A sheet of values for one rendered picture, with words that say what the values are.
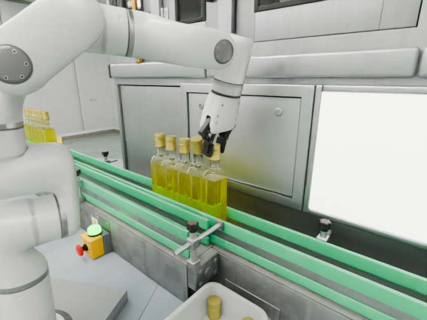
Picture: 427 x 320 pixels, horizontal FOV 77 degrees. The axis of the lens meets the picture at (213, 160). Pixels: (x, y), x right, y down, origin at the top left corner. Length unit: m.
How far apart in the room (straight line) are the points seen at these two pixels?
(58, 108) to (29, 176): 6.29
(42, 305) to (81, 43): 0.51
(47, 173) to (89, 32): 0.26
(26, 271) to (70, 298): 0.24
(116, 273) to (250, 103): 0.67
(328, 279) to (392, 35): 0.52
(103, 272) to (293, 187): 0.64
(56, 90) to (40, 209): 6.26
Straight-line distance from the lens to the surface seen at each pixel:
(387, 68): 0.69
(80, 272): 1.00
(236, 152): 0.85
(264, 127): 0.78
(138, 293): 0.87
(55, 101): 6.81
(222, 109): 0.66
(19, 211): 0.61
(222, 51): 0.56
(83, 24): 0.48
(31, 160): 0.57
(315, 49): 0.75
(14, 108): 0.57
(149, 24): 0.56
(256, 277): 0.73
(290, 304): 0.72
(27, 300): 0.68
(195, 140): 0.74
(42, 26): 0.48
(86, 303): 0.83
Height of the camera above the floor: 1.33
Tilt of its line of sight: 17 degrees down
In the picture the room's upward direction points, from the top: straight up
